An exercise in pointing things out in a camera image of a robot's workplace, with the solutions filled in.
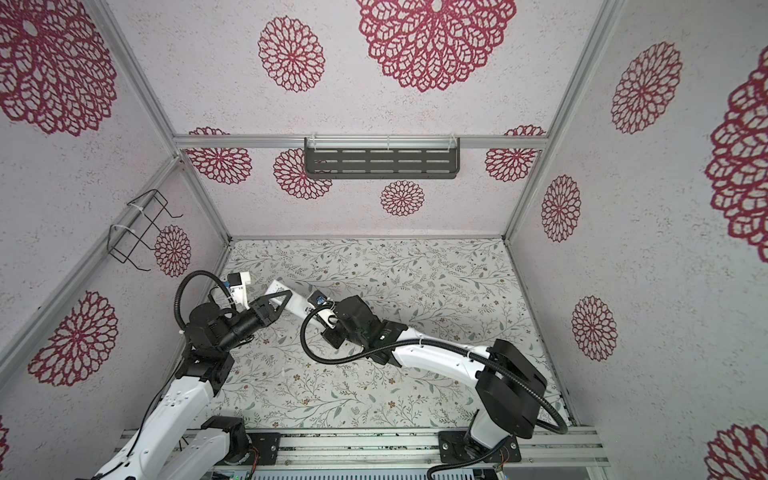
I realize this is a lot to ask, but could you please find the white remote control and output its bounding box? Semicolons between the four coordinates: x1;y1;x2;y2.
265;280;309;319

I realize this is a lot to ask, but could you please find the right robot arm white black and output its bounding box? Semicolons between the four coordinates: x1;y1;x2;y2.
300;296;567;448

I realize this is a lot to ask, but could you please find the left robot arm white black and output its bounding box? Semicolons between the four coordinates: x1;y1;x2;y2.
94;290;301;479

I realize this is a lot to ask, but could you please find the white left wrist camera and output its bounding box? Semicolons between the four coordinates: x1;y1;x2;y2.
226;271;252;309

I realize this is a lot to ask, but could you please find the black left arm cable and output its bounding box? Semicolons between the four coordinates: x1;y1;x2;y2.
173;269;235;331

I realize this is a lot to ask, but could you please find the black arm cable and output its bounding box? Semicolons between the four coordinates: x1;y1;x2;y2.
173;269;235;331
299;304;569;480

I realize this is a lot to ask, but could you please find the black wire wall basket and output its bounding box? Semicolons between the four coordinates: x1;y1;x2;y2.
106;188;182;272

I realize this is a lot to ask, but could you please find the dark metal wall shelf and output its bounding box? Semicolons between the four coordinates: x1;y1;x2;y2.
303;137;461;180

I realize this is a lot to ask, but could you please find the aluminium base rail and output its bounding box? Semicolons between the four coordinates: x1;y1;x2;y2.
248;427;610;470

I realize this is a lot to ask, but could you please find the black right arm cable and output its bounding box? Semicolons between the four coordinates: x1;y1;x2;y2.
299;304;569;480

